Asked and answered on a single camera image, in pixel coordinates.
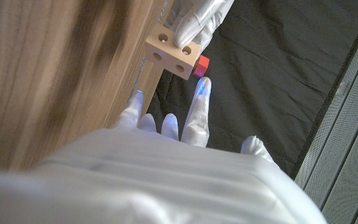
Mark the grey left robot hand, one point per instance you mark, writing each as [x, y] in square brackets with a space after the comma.
[197, 21]

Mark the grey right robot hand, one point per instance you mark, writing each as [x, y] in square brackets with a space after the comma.
[166, 180]

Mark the small wooden block with holes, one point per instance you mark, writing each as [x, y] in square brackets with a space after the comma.
[171, 54]

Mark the wooden screw with red head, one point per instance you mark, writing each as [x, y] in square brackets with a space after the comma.
[201, 66]

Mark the black curtain backdrop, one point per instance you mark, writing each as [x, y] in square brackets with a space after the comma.
[275, 77]

